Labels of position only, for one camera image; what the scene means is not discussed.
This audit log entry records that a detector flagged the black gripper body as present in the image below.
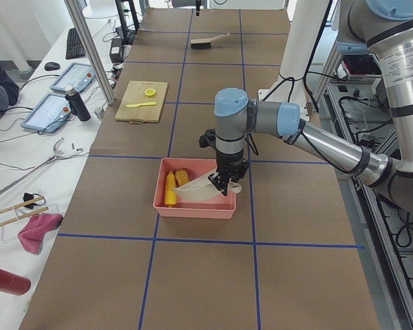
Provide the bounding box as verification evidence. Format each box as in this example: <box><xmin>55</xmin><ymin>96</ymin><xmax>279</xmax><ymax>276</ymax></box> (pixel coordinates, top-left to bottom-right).
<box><xmin>199</xmin><ymin>129</ymin><xmax>249</xmax><ymax>182</ymax></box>

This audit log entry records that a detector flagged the white plastic dustpan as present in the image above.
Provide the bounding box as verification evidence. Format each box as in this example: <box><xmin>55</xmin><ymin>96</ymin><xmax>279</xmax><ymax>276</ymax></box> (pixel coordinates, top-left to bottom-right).
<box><xmin>172</xmin><ymin>170</ymin><xmax>224</xmax><ymax>201</ymax></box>

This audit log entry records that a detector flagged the toy brown potato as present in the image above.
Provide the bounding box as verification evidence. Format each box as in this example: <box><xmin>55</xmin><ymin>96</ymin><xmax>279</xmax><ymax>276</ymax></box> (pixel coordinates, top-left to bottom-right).
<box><xmin>174</xmin><ymin>168</ymin><xmax>190</xmax><ymax>186</ymax></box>

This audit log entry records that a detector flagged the white hand brush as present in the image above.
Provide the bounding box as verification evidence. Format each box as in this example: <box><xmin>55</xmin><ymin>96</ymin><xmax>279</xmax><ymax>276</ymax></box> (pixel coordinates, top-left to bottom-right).
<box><xmin>190</xmin><ymin>33</ymin><xmax>230</xmax><ymax>50</ymax></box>

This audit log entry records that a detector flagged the yellow toy corn cob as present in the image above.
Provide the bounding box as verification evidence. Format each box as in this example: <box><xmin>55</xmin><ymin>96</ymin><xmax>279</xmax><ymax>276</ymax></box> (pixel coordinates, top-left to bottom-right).
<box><xmin>164</xmin><ymin>170</ymin><xmax>177</xmax><ymax>208</ymax></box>

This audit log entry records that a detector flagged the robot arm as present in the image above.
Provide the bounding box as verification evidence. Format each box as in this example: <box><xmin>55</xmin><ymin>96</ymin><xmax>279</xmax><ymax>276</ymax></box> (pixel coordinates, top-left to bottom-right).
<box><xmin>199</xmin><ymin>1</ymin><xmax>413</xmax><ymax>213</ymax></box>

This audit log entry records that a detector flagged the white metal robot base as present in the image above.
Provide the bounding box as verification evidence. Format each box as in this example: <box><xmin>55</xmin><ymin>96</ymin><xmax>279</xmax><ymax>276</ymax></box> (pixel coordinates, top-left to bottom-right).
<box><xmin>259</xmin><ymin>1</ymin><xmax>318</xmax><ymax>118</ymax></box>

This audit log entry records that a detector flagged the pink plastic bin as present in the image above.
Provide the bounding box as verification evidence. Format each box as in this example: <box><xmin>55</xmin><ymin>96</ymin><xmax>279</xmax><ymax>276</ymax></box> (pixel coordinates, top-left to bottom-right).
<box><xmin>153</xmin><ymin>157</ymin><xmax>236</xmax><ymax>219</ymax></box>

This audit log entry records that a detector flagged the black power adapter box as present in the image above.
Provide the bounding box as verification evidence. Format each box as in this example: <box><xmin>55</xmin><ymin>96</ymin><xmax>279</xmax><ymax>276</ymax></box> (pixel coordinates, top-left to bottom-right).
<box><xmin>109</xmin><ymin>38</ymin><xmax>131</xmax><ymax>64</ymax></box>

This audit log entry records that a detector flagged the toy lemon slice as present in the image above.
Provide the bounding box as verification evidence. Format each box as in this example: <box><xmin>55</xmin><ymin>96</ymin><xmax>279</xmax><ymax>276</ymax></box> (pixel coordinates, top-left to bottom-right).
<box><xmin>144</xmin><ymin>88</ymin><xmax>157</xmax><ymax>98</ymax></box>

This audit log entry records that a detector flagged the yellow plastic toy knife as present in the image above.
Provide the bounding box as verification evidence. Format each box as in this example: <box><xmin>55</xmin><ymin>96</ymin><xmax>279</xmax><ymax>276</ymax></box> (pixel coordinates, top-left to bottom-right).
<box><xmin>125</xmin><ymin>101</ymin><xmax>157</xmax><ymax>109</ymax></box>

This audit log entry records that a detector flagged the wooden cutting board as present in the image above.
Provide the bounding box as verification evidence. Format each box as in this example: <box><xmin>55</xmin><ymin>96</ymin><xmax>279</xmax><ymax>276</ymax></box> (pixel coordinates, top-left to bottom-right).
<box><xmin>115</xmin><ymin>80</ymin><xmax>168</xmax><ymax>123</ymax></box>

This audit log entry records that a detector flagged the black keyboard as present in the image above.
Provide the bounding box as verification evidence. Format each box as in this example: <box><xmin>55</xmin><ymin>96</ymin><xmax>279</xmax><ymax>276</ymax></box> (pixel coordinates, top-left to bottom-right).
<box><xmin>65</xmin><ymin>27</ymin><xmax>86</xmax><ymax>60</ymax></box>

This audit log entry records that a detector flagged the upper teach pendant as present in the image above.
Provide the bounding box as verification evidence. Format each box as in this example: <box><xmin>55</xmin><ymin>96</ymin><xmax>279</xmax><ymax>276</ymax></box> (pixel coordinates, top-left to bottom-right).
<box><xmin>50</xmin><ymin>63</ymin><xmax>94</xmax><ymax>94</ymax></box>

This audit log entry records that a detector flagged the teach pendant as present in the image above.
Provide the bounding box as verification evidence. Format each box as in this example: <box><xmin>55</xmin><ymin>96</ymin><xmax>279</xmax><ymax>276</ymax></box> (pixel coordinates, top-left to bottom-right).
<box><xmin>50</xmin><ymin>63</ymin><xmax>94</xmax><ymax>94</ymax></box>
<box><xmin>21</xmin><ymin>93</ymin><xmax>72</xmax><ymax>133</ymax></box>

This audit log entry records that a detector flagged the black water bottle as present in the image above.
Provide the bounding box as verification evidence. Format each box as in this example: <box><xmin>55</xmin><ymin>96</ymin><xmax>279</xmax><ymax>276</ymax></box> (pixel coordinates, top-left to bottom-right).
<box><xmin>65</xmin><ymin>85</ymin><xmax>91</xmax><ymax>122</ymax></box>

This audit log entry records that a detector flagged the black computer mouse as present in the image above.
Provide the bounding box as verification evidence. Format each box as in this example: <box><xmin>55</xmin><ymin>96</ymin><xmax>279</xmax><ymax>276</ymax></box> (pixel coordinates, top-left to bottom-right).
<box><xmin>44</xmin><ymin>61</ymin><xmax>61</xmax><ymax>72</ymax></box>

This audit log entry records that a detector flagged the metal reacher grabber tool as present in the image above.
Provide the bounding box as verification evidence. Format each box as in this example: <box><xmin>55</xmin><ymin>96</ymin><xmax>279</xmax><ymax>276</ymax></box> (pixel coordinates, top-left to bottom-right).
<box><xmin>0</xmin><ymin>137</ymin><xmax>90</xmax><ymax>204</ymax></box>

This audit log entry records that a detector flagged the wooden stick pair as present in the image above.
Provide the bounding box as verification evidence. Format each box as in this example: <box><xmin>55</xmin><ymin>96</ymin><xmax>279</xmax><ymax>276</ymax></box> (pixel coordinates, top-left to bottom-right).
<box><xmin>0</xmin><ymin>195</ymin><xmax>50</xmax><ymax>228</ymax></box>

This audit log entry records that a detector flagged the lower teach pendant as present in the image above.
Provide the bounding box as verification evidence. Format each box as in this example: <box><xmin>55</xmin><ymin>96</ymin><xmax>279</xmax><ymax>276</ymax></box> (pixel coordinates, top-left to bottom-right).
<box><xmin>21</xmin><ymin>93</ymin><xmax>72</xmax><ymax>133</ymax></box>

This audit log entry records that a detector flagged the pink cloth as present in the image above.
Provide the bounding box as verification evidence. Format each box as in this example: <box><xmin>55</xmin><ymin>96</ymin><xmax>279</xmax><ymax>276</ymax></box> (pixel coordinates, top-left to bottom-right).
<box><xmin>17</xmin><ymin>213</ymin><xmax>63</xmax><ymax>254</ymax></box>

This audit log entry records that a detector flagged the red cylinder bottle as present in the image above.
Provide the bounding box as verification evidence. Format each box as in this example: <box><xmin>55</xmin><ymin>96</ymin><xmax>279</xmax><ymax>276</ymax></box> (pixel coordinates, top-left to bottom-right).
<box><xmin>0</xmin><ymin>269</ymin><xmax>31</xmax><ymax>296</ymax></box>

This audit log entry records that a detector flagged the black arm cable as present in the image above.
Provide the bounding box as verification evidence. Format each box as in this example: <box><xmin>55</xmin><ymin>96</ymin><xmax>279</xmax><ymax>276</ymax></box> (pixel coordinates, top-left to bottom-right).
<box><xmin>246</xmin><ymin>0</ymin><xmax>335</xmax><ymax>157</ymax></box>

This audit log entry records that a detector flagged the aluminium frame post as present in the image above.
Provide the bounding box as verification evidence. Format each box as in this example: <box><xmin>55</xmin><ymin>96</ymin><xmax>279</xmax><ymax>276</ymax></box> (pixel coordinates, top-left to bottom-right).
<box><xmin>64</xmin><ymin>0</ymin><xmax>115</xmax><ymax>105</ymax></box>

